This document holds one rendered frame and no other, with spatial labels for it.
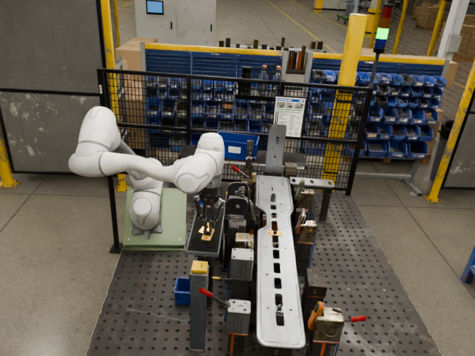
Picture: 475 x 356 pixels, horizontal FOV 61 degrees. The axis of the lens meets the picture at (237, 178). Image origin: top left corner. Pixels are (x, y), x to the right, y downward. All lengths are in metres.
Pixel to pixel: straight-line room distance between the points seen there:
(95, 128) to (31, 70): 2.60
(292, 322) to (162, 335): 0.65
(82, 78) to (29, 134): 0.85
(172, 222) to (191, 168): 1.16
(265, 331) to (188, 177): 0.68
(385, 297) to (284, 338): 0.90
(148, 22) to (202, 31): 1.09
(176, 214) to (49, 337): 1.21
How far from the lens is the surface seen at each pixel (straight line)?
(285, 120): 2.93
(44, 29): 4.22
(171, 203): 2.51
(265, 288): 1.81
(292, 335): 1.65
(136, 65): 6.42
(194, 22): 8.76
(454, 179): 5.12
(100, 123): 1.84
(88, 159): 1.78
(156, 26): 8.85
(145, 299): 2.19
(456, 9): 6.71
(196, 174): 1.34
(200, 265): 1.65
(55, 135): 4.51
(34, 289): 3.47
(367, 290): 2.40
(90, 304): 3.23
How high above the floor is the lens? 2.22
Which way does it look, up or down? 28 degrees down
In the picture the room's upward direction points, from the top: 4 degrees clockwise
